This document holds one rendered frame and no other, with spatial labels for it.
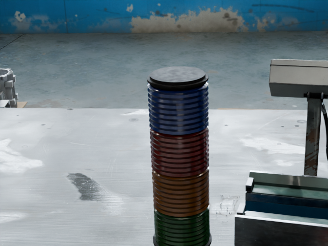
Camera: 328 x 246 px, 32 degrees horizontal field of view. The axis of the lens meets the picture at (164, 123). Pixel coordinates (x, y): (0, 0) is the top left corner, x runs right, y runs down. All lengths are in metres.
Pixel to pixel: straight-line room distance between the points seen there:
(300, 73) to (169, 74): 0.56
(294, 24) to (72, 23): 2.39
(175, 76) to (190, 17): 5.75
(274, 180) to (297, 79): 0.21
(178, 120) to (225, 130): 0.98
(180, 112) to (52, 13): 6.06
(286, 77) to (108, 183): 0.45
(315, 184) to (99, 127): 0.76
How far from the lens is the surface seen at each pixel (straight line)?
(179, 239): 0.61
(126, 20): 6.40
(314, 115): 1.14
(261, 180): 1.00
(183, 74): 0.56
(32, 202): 1.24
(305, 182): 1.00
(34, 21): 6.67
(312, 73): 1.10
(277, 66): 1.11
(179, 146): 0.56
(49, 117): 1.69
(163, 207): 0.60
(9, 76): 3.10
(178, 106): 0.54
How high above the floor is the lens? 1.38
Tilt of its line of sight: 21 degrees down
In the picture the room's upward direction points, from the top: 2 degrees counter-clockwise
